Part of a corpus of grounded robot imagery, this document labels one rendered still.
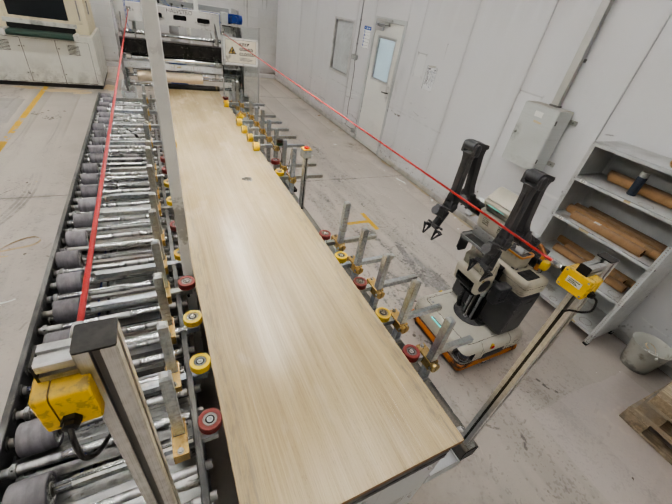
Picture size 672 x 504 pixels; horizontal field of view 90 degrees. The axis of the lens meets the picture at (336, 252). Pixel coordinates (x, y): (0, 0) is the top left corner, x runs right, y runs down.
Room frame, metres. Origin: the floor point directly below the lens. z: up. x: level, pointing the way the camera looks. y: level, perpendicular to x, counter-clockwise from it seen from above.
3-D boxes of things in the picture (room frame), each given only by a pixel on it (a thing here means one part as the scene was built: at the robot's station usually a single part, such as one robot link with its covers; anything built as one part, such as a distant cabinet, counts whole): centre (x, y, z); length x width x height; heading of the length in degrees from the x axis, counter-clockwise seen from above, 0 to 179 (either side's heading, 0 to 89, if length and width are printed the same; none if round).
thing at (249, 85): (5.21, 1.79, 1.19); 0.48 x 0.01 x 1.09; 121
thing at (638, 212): (2.71, -2.34, 0.78); 0.90 x 0.45 x 1.55; 31
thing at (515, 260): (2.12, -1.27, 0.87); 0.23 x 0.15 x 0.11; 31
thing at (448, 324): (1.05, -0.53, 0.89); 0.04 x 0.04 x 0.48; 31
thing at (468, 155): (2.00, -0.67, 1.40); 0.11 x 0.06 x 0.43; 32
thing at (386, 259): (1.47, -0.28, 0.87); 0.04 x 0.04 x 0.48; 31
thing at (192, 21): (5.16, 2.59, 0.95); 1.65 x 0.70 x 1.90; 121
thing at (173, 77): (4.92, 2.45, 1.05); 1.43 x 0.12 x 0.12; 121
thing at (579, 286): (0.76, -0.66, 1.20); 0.15 x 0.12 x 1.00; 31
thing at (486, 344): (2.06, -1.18, 0.16); 0.67 x 0.64 x 0.25; 121
